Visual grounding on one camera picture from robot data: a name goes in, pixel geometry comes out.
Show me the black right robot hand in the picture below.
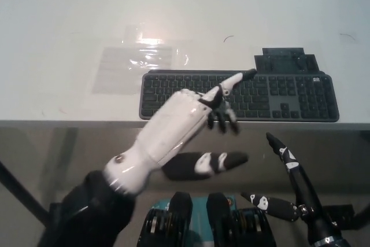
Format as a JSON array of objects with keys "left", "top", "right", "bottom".
[{"left": 240, "top": 132, "right": 323, "bottom": 223}]

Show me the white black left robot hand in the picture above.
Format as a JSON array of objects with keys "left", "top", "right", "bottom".
[{"left": 134, "top": 68, "right": 258, "bottom": 181}]

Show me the dark grey wireless keyboard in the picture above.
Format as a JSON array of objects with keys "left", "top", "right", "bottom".
[{"left": 138, "top": 68, "right": 341, "bottom": 122}]

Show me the black ribbed robot body block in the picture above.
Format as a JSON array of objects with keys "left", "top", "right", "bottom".
[
  {"left": 138, "top": 191, "right": 194, "bottom": 247},
  {"left": 206, "top": 192, "right": 276, "bottom": 247}
]

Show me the black table leg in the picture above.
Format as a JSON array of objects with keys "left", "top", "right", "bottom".
[
  {"left": 0, "top": 159, "right": 49, "bottom": 226},
  {"left": 353, "top": 200, "right": 370, "bottom": 228}
]

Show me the grey translucent plastic sheet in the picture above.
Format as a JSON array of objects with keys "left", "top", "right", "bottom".
[{"left": 91, "top": 46, "right": 173, "bottom": 95}]

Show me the clear shiny plastic film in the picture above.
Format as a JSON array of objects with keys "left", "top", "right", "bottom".
[{"left": 123, "top": 25, "right": 197, "bottom": 71}]

